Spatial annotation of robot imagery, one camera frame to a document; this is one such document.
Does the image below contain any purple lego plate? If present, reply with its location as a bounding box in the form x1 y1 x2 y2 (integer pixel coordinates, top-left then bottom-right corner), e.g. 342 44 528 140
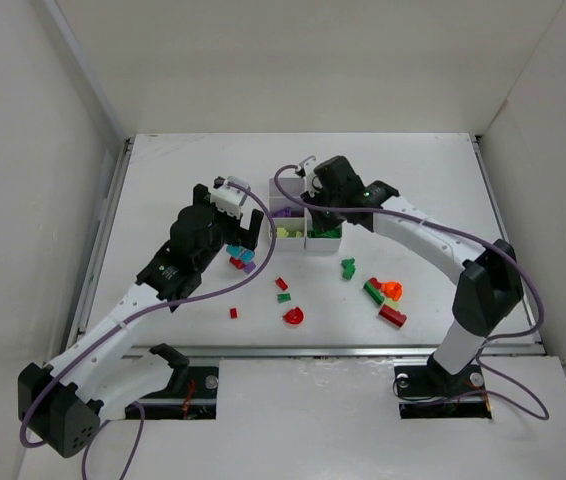
272 206 295 218

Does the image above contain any green lego cluster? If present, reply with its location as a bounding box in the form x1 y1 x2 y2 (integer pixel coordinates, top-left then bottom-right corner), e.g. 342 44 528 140
341 258 356 281

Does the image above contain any small red lego brick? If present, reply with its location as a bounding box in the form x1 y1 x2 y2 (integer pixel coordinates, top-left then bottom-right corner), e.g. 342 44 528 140
275 278 289 291

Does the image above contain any long green lego brick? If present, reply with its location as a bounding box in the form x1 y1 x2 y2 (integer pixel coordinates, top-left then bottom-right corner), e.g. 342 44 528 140
363 282 385 305

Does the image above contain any red round lego piece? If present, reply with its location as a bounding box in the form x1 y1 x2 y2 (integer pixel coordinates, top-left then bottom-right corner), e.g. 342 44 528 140
283 307 305 327

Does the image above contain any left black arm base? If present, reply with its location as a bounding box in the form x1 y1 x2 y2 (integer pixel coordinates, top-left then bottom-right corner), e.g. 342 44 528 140
138 344 219 420

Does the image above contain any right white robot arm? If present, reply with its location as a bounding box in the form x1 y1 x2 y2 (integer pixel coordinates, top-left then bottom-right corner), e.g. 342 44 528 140
299 156 523 397

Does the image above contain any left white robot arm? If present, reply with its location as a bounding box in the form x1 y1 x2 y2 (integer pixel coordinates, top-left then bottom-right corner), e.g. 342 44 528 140
17 178 266 458

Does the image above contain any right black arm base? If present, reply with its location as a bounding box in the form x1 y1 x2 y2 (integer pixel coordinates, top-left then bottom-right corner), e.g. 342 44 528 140
392 363 492 420

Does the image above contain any cyan lego block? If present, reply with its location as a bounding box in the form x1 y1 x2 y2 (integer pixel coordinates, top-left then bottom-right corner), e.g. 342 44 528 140
226 245 255 264

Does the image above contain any white divided sorting container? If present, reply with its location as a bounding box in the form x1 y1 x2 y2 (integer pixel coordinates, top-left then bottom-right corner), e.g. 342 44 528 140
268 178 342 254

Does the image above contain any red brick under cyan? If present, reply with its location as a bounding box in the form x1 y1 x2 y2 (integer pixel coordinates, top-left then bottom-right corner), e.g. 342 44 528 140
229 257 245 270

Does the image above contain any small purple lego brick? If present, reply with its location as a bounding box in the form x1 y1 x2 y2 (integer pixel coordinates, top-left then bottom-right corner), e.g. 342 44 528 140
243 262 256 274

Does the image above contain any small green lego piece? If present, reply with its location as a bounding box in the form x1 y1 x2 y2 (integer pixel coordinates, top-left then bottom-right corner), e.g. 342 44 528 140
277 293 291 303

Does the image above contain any orange lego piece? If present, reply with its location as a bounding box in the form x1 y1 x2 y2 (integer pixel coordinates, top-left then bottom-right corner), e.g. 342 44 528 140
381 281 403 302

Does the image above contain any pale lime lego brick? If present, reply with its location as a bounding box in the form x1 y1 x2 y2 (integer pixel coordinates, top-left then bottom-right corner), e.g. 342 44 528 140
383 298 400 311

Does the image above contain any large red lego brick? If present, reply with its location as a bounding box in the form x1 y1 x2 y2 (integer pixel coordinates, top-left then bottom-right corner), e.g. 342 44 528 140
378 305 407 328

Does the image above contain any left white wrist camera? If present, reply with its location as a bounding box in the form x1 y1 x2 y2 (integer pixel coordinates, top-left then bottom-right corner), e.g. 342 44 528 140
210 176 250 219

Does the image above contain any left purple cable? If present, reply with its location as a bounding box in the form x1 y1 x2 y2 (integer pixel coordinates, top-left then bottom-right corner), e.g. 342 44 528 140
18 179 279 480

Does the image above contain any purple cable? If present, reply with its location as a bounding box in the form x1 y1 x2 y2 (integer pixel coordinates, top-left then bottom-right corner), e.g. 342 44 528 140
273 163 550 420
18 179 279 480

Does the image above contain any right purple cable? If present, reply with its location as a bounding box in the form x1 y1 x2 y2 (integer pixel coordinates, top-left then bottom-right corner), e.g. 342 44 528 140
273 163 550 420

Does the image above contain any metal rail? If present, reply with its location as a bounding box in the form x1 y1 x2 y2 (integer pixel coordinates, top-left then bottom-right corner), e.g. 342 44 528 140
65 134 544 361

